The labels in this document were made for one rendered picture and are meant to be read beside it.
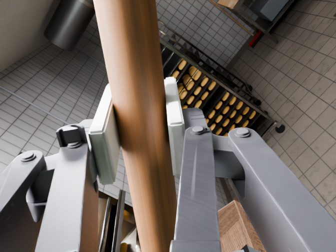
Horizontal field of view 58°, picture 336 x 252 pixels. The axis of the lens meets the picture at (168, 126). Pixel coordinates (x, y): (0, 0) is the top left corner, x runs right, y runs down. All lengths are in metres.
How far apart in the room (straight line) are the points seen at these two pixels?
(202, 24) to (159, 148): 5.12
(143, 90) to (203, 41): 5.17
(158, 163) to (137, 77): 0.05
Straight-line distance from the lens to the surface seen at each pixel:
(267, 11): 4.78
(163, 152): 0.18
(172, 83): 0.19
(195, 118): 0.16
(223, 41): 5.39
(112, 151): 0.15
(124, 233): 2.35
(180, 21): 5.22
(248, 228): 2.06
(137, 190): 0.19
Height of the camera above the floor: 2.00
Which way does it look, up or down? 17 degrees down
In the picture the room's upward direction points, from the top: 58 degrees counter-clockwise
